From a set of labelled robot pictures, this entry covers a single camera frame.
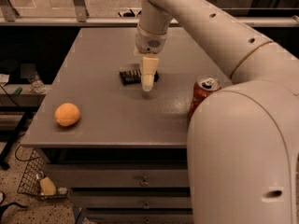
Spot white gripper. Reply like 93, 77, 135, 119
135, 25, 167, 91

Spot grey drawer cabinet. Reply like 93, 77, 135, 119
21, 26, 233, 224

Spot grey drawer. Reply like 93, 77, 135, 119
44, 164, 189, 188
85, 209, 193, 224
69, 188, 192, 209

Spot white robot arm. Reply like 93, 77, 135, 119
135, 0, 299, 224

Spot red soda can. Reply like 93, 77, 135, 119
188, 75, 221, 119

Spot orange fruit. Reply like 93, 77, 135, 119
54, 103, 80, 127

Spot middle grey drawer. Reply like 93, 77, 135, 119
69, 188, 192, 209

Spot metal railing frame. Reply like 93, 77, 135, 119
0, 0, 299, 27

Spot yellow object in basket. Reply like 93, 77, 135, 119
40, 177, 57, 196

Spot wire mesh basket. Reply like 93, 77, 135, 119
17, 150, 68, 201

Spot clear plastic bottle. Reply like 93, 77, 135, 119
29, 74, 46, 93

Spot top grey drawer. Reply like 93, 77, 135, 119
44, 164, 189, 188

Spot black cable on floor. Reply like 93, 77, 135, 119
14, 144, 41, 163

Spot bottom grey drawer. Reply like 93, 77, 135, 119
85, 209, 193, 224

